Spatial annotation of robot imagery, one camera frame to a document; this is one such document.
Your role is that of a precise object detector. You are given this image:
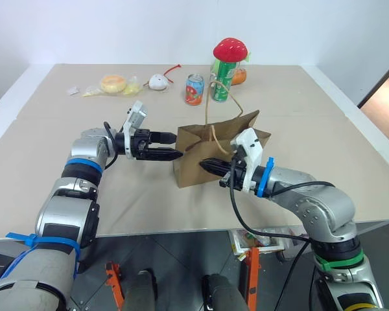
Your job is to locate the white box with colourful items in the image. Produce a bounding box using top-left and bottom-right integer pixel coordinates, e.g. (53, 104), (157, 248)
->
(228, 226), (307, 260)

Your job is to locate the orange metal post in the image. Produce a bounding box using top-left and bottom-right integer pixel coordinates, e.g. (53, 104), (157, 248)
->
(246, 248), (260, 311)

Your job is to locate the colourful fruit drink can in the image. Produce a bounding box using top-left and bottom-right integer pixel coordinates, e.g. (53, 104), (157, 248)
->
(185, 74), (204, 106)

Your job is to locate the green cable tie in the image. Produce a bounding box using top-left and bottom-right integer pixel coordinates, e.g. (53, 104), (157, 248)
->
(313, 251), (366, 272)

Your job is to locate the small clear yellow packet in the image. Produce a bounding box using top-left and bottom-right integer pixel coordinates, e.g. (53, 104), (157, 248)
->
(80, 84), (103, 98)

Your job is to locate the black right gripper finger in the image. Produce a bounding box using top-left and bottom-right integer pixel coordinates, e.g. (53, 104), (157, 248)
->
(202, 167), (230, 179)
(198, 157), (233, 170)

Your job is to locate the black hanging cable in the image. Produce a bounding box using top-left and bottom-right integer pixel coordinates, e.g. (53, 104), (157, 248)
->
(277, 241), (312, 311)

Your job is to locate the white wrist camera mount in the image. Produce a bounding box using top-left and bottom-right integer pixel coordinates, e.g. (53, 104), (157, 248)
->
(122, 100), (148, 160)
(230, 128), (264, 192)

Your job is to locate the dark grey rounded shape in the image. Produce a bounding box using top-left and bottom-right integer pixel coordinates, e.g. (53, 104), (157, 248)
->
(123, 269), (158, 311)
(203, 273), (250, 311)

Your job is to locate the red dotted plush toy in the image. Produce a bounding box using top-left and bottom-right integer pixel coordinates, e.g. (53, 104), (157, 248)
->
(212, 38), (252, 63)

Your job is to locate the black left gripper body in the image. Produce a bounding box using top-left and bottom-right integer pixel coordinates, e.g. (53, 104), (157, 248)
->
(128, 128), (153, 162)

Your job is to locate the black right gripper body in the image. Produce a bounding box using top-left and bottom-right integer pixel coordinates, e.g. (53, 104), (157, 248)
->
(218, 151), (248, 191)

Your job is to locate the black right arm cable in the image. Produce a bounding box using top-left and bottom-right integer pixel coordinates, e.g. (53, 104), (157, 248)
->
(229, 149), (335, 244)

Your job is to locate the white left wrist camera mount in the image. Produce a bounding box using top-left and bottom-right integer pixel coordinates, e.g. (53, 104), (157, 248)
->
(122, 100), (148, 160)

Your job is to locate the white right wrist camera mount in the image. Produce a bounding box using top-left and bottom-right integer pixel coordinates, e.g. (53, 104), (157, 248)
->
(230, 128), (264, 192)

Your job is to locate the blue cable tie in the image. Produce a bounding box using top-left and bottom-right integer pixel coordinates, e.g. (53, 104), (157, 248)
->
(5, 232), (82, 279)

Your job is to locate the orange metal stand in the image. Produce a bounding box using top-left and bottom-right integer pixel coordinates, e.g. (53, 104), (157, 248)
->
(105, 261), (126, 311)

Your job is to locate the blue wrist clip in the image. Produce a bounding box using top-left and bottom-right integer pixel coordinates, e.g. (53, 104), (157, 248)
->
(255, 157), (276, 198)

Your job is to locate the brown paper bag with handles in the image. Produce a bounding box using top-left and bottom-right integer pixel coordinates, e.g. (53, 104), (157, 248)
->
(172, 80), (272, 189)

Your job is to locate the beige table cover sheet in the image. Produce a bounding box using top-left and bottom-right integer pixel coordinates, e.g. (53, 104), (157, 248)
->
(0, 63), (389, 239)

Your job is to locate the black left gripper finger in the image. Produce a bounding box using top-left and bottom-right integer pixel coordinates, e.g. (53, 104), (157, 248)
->
(145, 147), (185, 163)
(149, 131), (178, 146)

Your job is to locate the green drink can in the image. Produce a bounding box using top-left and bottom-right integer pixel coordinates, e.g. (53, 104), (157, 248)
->
(210, 60), (239, 103)

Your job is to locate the orange round object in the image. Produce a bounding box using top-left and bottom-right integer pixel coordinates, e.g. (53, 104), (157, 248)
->
(230, 68), (248, 86)

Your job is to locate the yellow ring-shaped bread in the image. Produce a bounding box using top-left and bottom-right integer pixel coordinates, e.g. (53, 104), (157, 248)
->
(100, 75), (128, 94)

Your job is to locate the white toy with red cord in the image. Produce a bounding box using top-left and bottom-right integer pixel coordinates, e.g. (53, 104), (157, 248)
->
(142, 63), (182, 91)

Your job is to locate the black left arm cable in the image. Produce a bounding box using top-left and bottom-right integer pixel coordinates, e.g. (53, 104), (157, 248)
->
(102, 121), (121, 171)

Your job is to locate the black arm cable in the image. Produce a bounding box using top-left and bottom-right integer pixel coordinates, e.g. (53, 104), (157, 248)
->
(229, 149), (335, 244)
(102, 121), (121, 171)

